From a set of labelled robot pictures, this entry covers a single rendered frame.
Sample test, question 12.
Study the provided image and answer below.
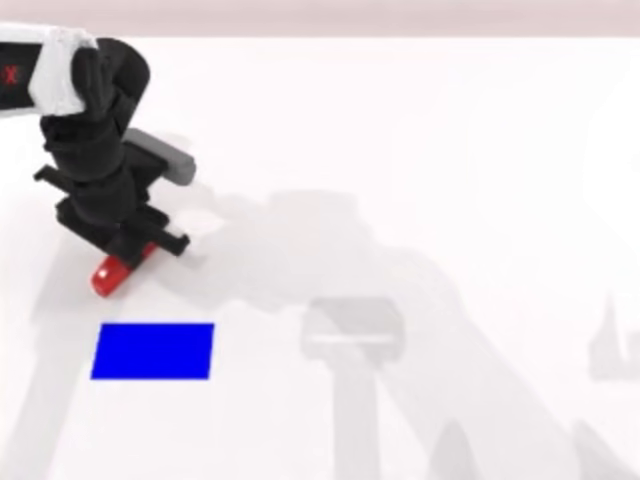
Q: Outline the red cylindrical object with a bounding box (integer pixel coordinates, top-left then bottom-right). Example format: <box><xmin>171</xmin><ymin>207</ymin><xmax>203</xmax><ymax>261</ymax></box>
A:
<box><xmin>89</xmin><ymin>241</ymin><xmax>159</xmax><ymax>299</ymax></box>

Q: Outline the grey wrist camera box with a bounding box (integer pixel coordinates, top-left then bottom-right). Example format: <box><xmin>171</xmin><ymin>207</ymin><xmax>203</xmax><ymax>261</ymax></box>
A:
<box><xmin>124</xmin><ymin>127</ymin><xmax>197</xmax><ymax>185</ymax></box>

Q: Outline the blue mat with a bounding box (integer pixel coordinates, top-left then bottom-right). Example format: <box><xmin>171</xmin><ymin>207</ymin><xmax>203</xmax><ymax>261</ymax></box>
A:
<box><xmin>89</xmin><ymin>322</ymin><xmax>216</xmax><ymax>381</ymax></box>

